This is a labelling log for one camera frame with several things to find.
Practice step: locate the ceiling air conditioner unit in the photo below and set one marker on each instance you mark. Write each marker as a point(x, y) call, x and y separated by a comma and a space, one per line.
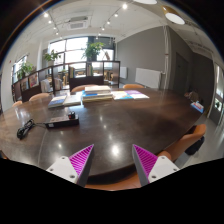
point(75, 23)

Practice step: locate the purple and white book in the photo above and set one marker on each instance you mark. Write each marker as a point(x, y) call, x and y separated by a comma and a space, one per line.
point(135, 94)

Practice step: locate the orange chair right front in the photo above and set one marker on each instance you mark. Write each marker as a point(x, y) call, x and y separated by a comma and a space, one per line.
point(190, 143)

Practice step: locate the orange chair far middle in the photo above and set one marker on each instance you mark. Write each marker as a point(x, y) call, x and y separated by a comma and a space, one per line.
point(81, 87)

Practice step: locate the blue box on table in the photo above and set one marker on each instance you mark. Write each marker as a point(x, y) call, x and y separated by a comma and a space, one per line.
point(198, 106)

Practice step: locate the dark wooden bookshelf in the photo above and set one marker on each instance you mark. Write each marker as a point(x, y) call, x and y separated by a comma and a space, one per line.
point(66, 76)

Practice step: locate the white open book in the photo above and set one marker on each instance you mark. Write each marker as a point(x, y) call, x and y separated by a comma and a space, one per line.
point(72, 100)

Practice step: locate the green potted plant centre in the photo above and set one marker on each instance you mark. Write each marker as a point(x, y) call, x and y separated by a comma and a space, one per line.
point(92, 50)

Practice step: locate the orange chair far right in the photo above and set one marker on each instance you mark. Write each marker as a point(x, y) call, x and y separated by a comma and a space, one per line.
point(133, 86)

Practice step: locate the orange chair near bottom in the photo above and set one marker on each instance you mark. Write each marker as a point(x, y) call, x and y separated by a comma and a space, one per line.
point(114, 183)

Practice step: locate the blue cover book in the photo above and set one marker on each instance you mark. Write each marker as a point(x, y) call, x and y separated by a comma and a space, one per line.
point(56, 101)

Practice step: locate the round white ceiling lamp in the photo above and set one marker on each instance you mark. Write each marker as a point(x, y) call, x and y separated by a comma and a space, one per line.
point(175, 18)

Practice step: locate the light blue magazine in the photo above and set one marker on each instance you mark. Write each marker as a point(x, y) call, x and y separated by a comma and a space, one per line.
point(121, 95)

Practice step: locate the orange chair far left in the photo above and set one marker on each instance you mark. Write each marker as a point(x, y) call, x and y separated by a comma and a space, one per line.
point(39, 96)

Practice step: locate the white wall radiator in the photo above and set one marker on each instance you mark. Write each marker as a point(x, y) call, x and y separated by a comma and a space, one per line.
point(148, 78)

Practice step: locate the green potted plant far left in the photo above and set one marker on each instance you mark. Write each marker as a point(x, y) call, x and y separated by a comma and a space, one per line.
point(24, 70)

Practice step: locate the green potted plant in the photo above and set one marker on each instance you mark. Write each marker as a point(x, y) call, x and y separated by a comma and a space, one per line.
point(24, 70)
point(51, 57)
point(92, 50)

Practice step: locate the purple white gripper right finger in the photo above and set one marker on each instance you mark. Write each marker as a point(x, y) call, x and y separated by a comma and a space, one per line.
point(150, 167)

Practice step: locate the stack of books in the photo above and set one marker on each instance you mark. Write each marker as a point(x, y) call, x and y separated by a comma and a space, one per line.
point(93, 93)

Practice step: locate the black power strip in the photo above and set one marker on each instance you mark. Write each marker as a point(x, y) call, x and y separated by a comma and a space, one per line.
point(63, 121)

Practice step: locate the orange chair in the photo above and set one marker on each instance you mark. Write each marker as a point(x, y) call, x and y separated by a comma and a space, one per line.
point(114, 183)
point(133, 86)
point(81, 87)
point(39, 96)
point(190, 143)

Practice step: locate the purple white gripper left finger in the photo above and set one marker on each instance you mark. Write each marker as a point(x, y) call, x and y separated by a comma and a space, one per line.
point(74, 168)

